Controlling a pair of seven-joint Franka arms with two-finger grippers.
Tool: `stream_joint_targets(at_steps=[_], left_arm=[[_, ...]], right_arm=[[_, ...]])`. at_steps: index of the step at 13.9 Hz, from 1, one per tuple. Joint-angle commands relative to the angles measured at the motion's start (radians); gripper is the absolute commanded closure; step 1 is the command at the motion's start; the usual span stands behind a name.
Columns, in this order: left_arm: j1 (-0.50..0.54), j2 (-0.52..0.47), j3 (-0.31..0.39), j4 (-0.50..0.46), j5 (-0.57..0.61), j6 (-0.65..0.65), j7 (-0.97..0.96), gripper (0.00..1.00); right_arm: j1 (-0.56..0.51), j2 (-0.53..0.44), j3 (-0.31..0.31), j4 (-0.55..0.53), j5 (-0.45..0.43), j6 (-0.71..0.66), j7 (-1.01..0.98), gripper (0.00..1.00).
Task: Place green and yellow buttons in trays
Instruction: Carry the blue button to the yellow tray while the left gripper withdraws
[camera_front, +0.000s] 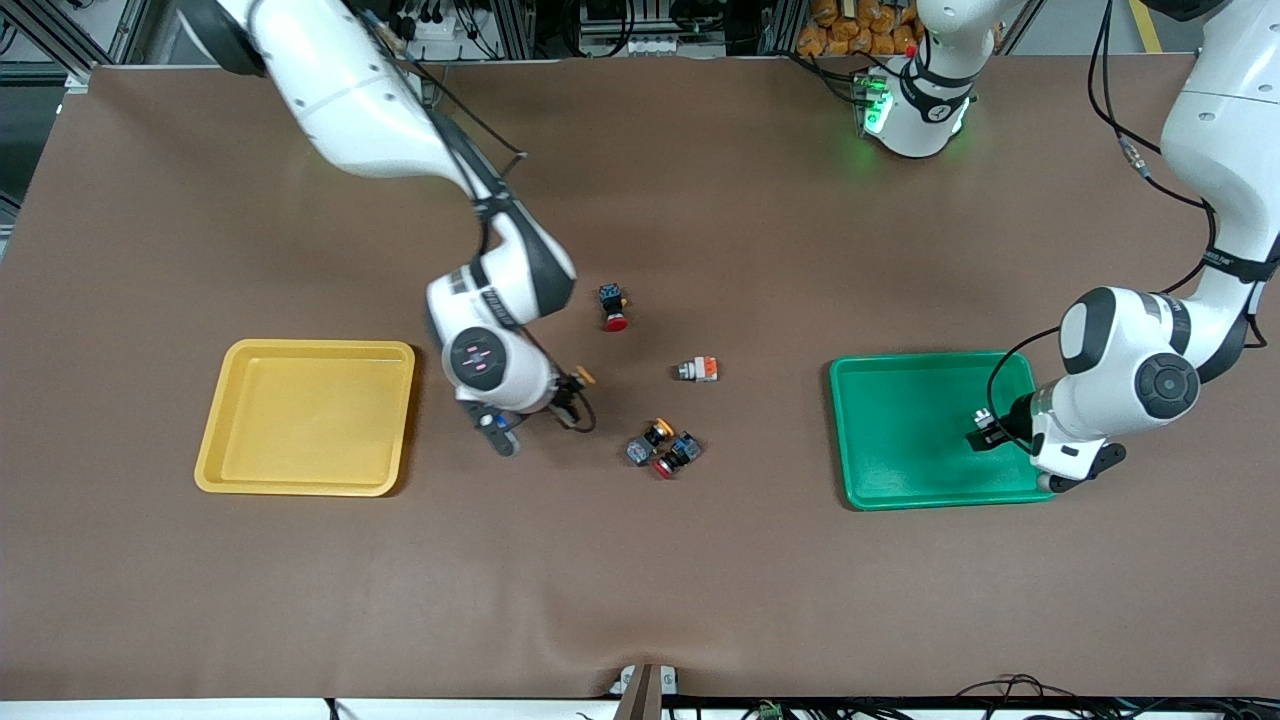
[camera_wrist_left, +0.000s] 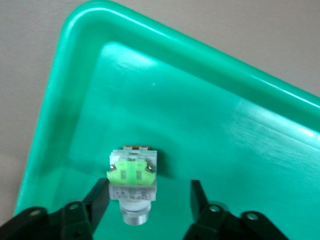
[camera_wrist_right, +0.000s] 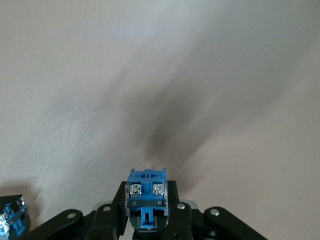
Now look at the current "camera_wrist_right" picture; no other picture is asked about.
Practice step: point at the brown table mat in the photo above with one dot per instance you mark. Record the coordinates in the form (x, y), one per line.
(75, 75)

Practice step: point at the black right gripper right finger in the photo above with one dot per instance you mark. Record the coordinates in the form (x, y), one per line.
(185, 222)

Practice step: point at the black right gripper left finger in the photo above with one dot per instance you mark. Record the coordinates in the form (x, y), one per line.
(107, 220)

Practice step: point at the yellow push button blue block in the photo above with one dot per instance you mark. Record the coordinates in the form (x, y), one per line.
(15, 220)
(146, 195)

